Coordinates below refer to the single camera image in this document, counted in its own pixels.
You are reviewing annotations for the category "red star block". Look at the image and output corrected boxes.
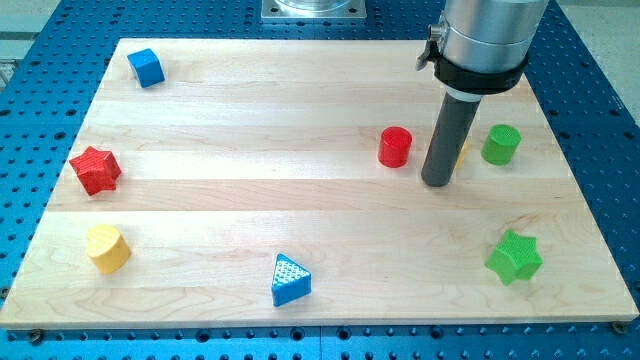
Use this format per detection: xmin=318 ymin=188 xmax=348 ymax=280
xmin=69 ymin=146 xmax=121 ymax=196

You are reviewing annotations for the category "wooden board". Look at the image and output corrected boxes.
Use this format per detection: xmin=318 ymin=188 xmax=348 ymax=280
xmin=1 ymin=38 xmax=638 ymax=330

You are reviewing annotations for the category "green star block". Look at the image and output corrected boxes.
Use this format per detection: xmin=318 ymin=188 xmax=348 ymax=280
xmin=485 ymin=229 xmax=544 ymax=285

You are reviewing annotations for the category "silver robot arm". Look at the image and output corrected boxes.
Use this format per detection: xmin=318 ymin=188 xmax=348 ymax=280
xmin=416 ymin=0 xmax=548 ymax=102

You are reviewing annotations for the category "yellow hexagon block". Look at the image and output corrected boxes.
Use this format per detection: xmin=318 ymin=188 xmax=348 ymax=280
xmin=454 ymin=141 xmax=469 ymax=170

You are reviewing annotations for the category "red cylinder block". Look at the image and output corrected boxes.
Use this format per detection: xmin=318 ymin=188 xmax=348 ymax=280
xmin=377 ymin=126 xmax=412 ymax=168

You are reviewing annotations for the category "blue triangle block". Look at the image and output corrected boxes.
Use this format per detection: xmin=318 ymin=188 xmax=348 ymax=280
xmin=271 ymin=253 xmax=312 ymax=307

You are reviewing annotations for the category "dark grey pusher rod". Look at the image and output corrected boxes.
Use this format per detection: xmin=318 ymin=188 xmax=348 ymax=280
xmin=421 ymin=90 xmax=482 ymax=187

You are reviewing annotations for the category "blue cube block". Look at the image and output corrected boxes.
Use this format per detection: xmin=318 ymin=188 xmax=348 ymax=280
xmin=127 ymin=48 xmax=165 ymax=88

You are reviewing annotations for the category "yellow cylinder block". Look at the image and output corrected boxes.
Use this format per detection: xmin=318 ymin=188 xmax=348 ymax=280
xmin=86 ymin=224 xmax=131 ymax=274

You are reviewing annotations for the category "green cylinder block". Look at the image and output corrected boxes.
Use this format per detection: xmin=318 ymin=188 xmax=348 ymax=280
xmin=481 ymin=124 xmax=521 ymax=166

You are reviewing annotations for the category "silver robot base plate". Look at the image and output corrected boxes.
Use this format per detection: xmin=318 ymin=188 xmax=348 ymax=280
xmin=261 ymin=0 xmax=367 ymax=20

